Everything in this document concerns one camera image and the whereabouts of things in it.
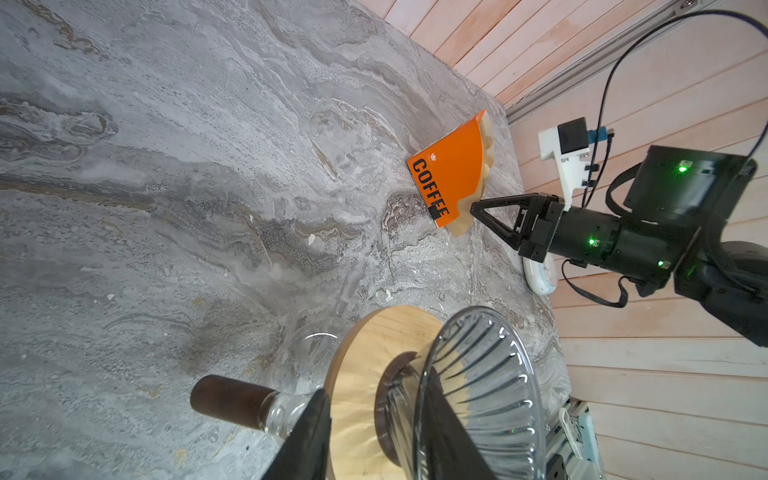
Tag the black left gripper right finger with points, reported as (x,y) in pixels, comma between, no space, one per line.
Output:
(443,448)

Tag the brown paper coffee filters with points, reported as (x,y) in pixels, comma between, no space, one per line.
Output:
(485,156)

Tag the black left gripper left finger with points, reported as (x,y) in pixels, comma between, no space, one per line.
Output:
(305,452)

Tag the clear glass carafe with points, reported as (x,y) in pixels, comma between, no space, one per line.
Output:
(300,368)

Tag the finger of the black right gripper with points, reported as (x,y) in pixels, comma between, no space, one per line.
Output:
(511,218)

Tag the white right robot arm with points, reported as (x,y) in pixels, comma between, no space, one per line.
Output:
(727,278)

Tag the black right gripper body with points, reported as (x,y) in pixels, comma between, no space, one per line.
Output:
(643,243)

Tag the white round timer clock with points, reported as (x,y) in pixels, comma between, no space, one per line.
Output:
(541,277)

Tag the ribbed glass dripper cone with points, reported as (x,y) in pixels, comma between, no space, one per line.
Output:
(489,381)

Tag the orange coffee filter box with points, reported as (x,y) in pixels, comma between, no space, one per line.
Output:
(444,171)

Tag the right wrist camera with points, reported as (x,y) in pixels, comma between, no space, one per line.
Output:
(570,146)

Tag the white handheld device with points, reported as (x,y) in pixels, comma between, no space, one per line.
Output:
(572,446)

